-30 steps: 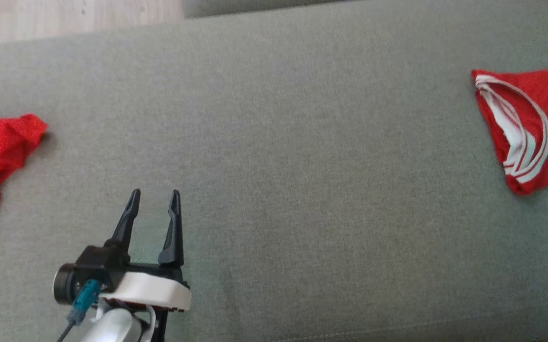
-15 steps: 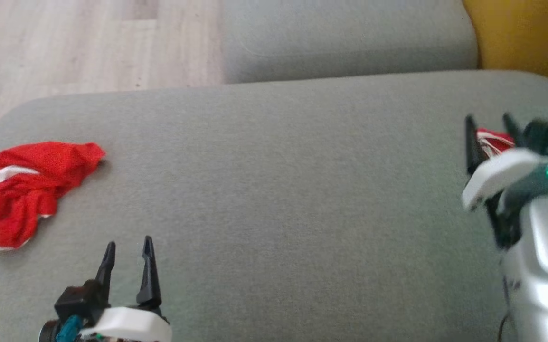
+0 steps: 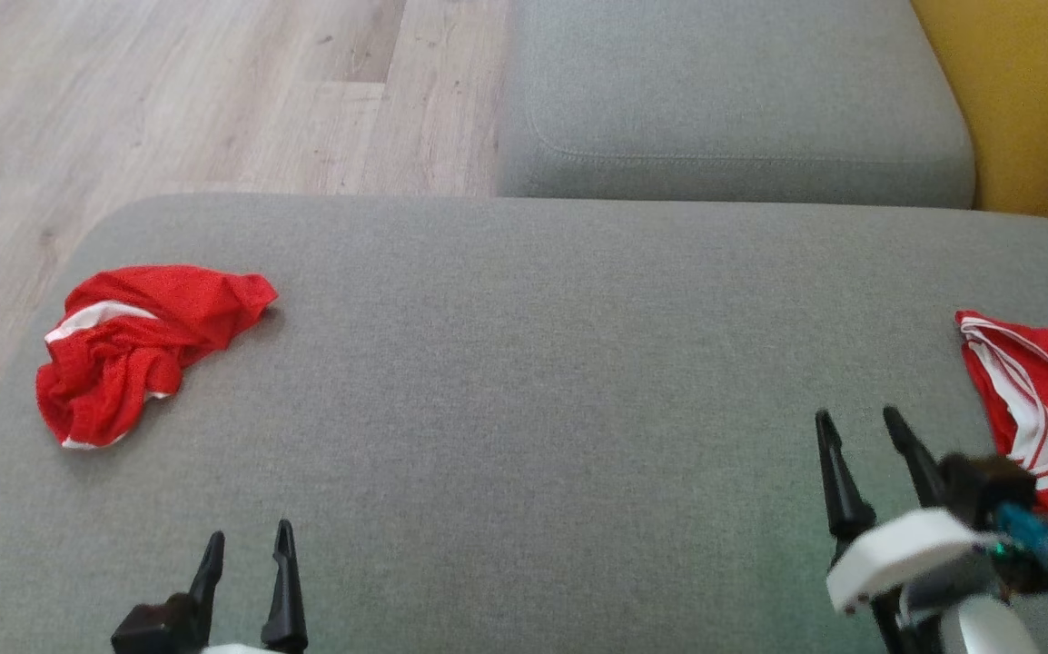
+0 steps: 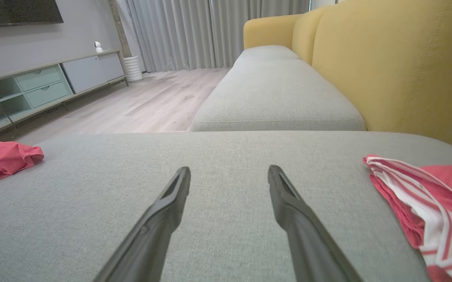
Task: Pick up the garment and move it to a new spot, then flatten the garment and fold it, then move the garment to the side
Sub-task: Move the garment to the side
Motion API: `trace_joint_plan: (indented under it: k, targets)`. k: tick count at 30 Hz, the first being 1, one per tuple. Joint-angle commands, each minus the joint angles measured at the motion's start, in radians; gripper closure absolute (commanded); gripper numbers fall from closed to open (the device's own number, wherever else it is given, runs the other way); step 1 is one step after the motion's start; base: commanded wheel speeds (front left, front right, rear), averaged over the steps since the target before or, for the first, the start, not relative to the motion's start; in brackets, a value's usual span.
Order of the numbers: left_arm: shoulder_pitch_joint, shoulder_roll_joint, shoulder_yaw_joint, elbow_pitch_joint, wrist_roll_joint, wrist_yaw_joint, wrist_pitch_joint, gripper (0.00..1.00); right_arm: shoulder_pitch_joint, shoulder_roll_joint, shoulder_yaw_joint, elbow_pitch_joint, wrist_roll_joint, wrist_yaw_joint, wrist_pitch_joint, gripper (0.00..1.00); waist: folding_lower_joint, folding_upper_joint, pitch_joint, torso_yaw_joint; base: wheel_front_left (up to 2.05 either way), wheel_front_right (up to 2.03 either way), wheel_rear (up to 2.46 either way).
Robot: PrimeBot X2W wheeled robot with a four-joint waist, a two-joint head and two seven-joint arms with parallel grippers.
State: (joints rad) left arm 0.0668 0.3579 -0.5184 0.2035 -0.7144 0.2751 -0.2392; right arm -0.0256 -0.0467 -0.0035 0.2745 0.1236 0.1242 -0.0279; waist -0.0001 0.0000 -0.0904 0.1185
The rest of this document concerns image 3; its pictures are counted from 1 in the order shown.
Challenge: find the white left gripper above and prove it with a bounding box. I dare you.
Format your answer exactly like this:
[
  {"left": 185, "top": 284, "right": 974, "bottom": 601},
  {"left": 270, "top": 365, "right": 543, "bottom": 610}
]
[{"left": 186, "top": 519, "right": 310, "bottom": 654}]

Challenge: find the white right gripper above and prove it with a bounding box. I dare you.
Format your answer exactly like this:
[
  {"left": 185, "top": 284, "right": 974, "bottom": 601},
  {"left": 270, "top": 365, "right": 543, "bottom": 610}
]
[{"left": 815, "top": 405, "right": 990, "bottom": 654}]

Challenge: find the crumpled red white garment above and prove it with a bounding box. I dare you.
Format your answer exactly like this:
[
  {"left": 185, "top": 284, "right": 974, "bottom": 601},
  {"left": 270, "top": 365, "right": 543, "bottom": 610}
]
[{"left": 35, "top": 264, "right": 279, "bottom": 451}]

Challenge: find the large grey sofa seat cushion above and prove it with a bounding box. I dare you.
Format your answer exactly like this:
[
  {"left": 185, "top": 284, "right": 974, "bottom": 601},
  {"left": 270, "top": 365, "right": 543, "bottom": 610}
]
[{"left": 0, "top": 193, "right": 1048, "bottom": 654}]

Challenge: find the yellow sofa cushion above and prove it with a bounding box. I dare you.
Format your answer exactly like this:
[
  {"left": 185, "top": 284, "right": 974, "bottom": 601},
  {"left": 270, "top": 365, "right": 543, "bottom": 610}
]
[{"left": 910, "top": 0, "right": 1048, "bottom": 233}]

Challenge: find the small grey sofa cushion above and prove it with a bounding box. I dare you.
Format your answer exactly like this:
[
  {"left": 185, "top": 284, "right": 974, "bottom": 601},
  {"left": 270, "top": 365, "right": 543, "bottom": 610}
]
[{"left": 497, "top": 0, "right": 976, "bottom": 210}]

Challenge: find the blue right camera connector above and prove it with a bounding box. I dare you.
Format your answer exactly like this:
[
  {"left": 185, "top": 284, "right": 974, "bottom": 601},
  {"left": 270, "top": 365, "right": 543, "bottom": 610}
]
[{"left": 994, "top": 502, "right": 1048, "bottom": 593}]

